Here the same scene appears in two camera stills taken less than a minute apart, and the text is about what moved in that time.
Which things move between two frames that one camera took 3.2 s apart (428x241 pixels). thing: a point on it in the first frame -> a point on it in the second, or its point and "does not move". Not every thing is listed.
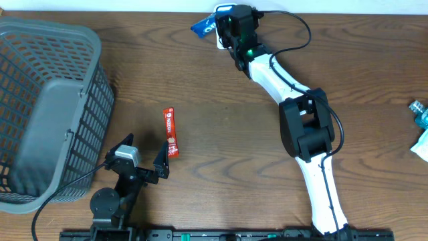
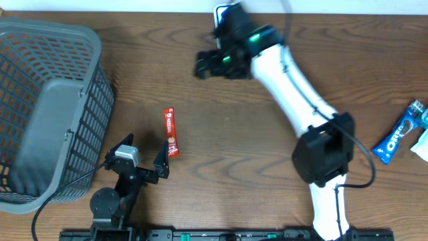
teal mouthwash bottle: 421,117 does not move
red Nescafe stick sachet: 171,132 does not move
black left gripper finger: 128,140 does not move
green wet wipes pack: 420,148 does not move
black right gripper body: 223,25 -> 220,62
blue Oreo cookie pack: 204,25 -> 384,148
